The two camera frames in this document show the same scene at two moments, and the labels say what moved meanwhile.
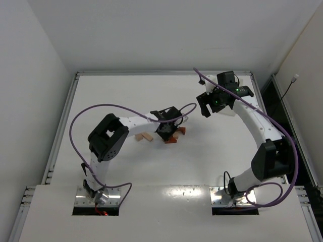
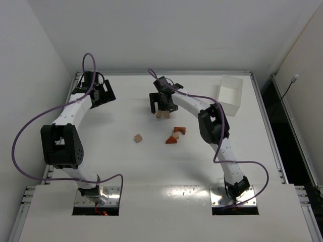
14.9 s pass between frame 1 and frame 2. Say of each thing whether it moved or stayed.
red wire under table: stayed
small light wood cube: stayed
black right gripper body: moved
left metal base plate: stayed
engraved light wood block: moved
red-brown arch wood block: stayed
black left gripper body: moved
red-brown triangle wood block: stayed
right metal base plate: stayed
